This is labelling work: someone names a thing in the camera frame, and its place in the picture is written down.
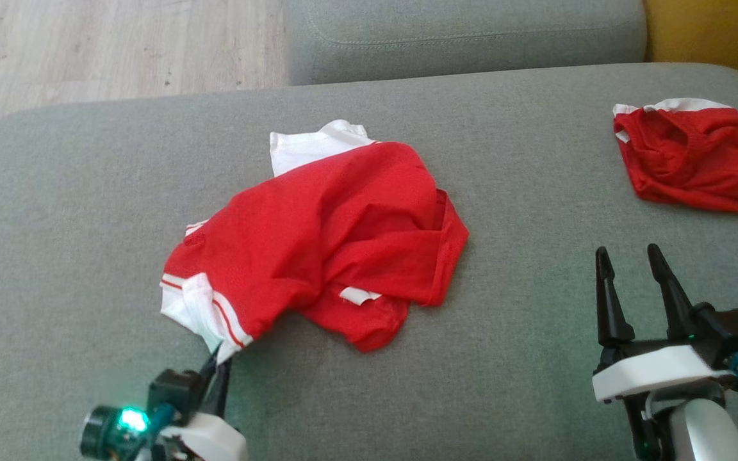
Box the red shorts with white trim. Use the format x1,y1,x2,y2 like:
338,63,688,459
612,98,738,214

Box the large grey sofa seat cushion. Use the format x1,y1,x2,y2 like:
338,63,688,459
0,63,738,461

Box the long grey sofa seat cushion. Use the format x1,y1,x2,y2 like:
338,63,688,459
286,0,648,86

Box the red jersey with white sleeves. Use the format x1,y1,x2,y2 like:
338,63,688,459
160,119,471,364

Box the blue left camera connector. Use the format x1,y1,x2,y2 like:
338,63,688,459
150,402,177,432

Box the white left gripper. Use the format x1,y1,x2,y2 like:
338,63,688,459
163,343,249,461

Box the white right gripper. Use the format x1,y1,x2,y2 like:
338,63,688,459
592,243,735,459

